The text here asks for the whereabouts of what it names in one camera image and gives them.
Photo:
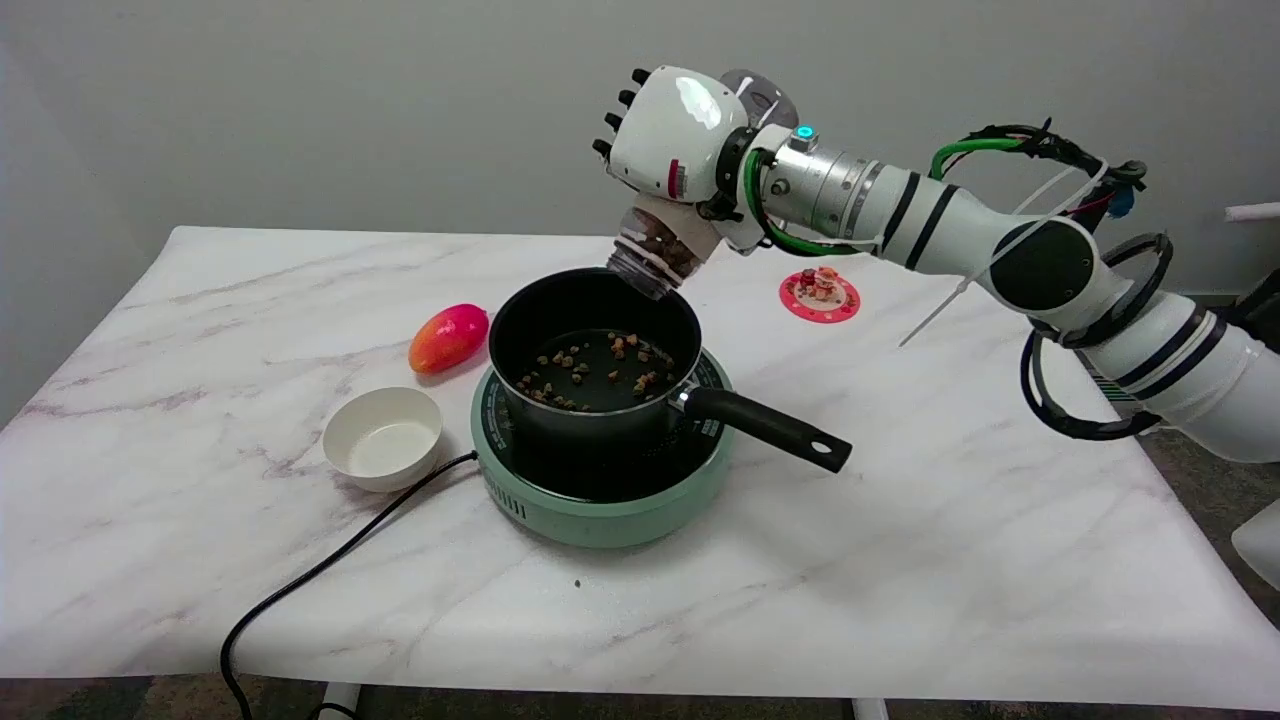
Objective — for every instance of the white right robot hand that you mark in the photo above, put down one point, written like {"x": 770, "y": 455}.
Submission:
{"x": 672, "y": 131}

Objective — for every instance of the clear bottle with brown pellets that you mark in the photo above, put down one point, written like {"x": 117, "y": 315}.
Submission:
{"x": 657, "y": 257}

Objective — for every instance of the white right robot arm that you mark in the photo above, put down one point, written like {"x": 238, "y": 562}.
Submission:
{"x": 1050, "y": 265}

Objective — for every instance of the red coaster with figurine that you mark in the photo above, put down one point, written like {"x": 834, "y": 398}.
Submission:
{"x": 820, "y": 293}

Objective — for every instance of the brown food pellets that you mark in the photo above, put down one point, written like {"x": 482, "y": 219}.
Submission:
{"x": 595, "y": 372}

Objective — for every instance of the red orange toy mango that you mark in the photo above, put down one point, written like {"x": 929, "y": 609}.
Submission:
{"x": 449, "y": 338}

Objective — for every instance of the green induction cooktop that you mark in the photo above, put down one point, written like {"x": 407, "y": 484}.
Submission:
{"x": 600, "y": 490}

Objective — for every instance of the white empty bowl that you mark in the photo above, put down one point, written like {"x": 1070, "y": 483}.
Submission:
{"x": 383, "y": 438}

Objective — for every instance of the white pipe stub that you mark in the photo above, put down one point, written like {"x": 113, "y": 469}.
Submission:
{"x": 1252, "y": 211}

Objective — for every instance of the white table leg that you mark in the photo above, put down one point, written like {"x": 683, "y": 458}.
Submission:
{"x": 340, "y": 698}
{"x": 869, "y": 708}

